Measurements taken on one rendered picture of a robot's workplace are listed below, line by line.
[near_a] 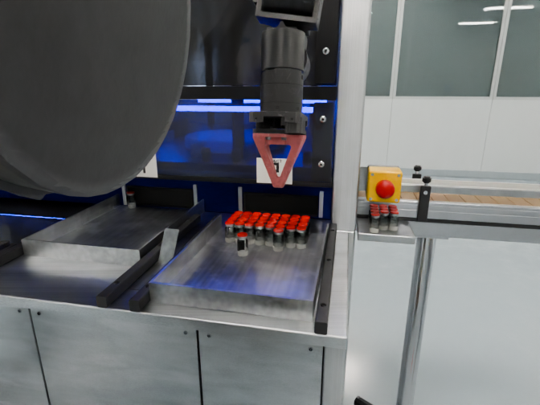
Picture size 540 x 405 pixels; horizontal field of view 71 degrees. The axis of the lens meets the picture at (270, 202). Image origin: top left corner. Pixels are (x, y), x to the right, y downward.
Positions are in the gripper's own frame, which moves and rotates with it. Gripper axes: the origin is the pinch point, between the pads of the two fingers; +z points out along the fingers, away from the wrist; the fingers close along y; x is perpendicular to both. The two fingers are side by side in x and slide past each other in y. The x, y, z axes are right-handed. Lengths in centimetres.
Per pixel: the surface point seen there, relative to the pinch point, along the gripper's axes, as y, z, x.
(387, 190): 32.3, 4.1, -18.4
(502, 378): 115, 92, -82
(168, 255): 14.6, 16.9, 23.7
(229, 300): 0.7, 18.5, 7.1
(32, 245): 12, 17, 52
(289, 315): 0.8, 19.9, -2.2
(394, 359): 119, 92, -37
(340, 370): 43, 54, -11
